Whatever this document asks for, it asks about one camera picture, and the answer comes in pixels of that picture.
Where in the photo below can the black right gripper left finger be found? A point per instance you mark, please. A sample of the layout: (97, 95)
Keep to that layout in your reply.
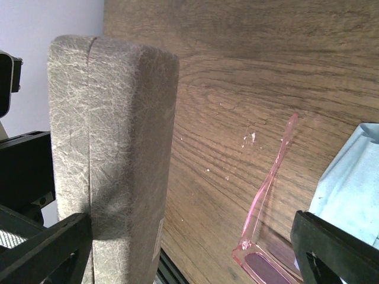
(58, 254)

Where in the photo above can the light blue cleaning cloth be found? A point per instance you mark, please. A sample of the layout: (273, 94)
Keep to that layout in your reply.
(347, 193)

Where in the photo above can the pink sunglasses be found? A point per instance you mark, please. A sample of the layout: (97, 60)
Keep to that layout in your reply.
(265, 255)

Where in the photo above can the grey sunglasses case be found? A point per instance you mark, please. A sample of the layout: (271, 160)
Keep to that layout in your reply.
(112, 108)

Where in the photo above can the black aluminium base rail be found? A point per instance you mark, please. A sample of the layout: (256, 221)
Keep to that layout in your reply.
(167, 272)

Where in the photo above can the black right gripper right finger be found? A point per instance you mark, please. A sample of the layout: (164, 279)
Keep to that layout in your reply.
(327, 254)

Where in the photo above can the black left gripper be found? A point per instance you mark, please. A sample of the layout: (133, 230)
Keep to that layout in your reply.
(27, 179)

